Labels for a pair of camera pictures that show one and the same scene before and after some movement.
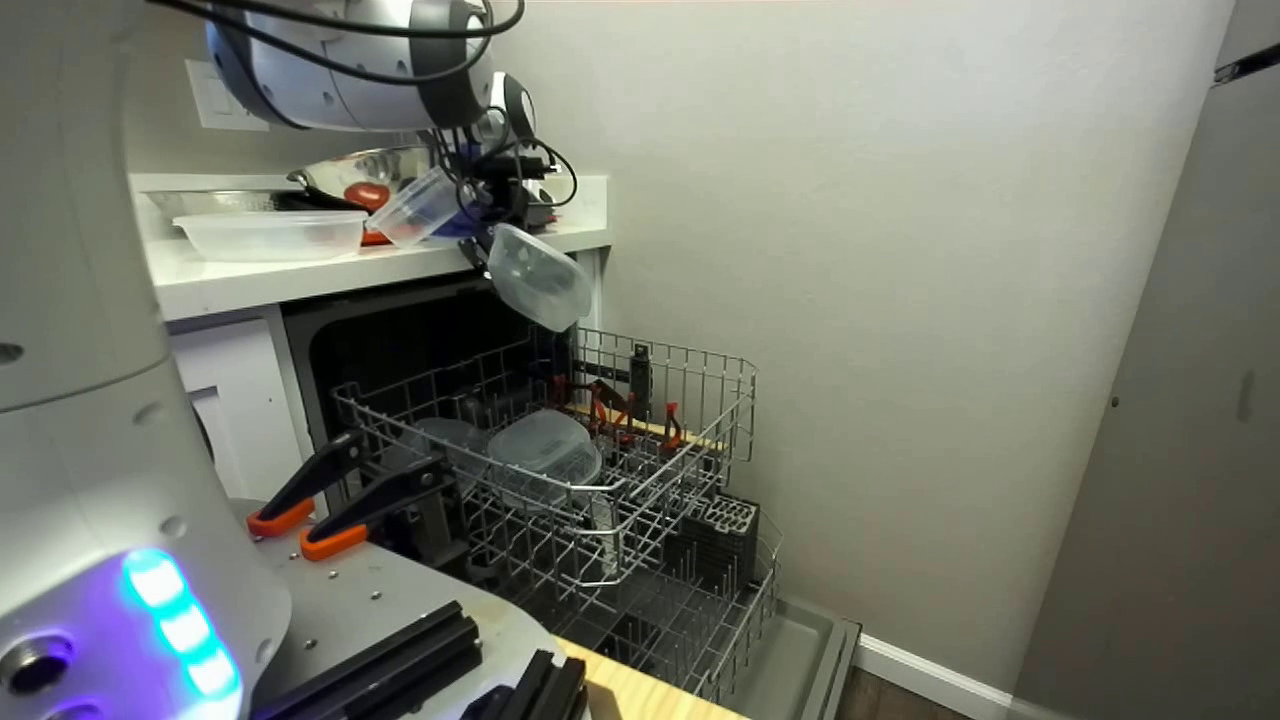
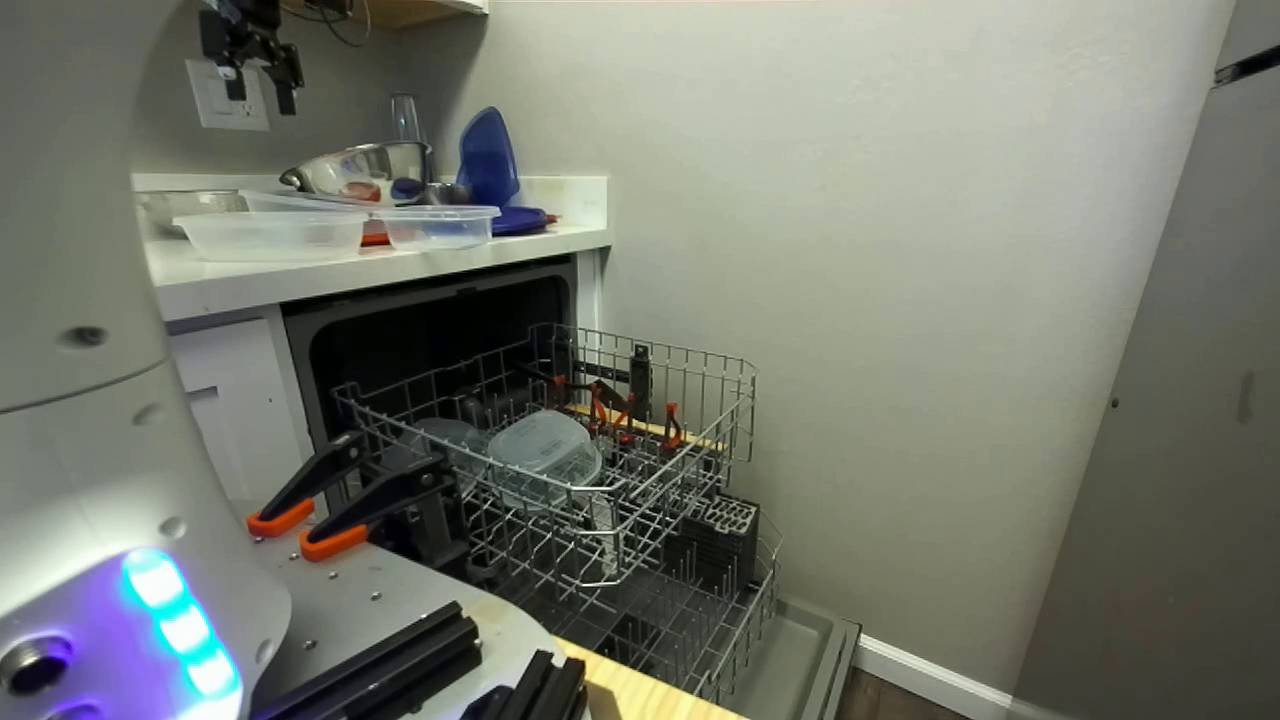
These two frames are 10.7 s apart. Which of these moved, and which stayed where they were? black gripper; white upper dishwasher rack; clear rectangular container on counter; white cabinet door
Moved: black gripper
Stayed: white upper dishwasher rack; white cabinet door; clear rectangular container on counter
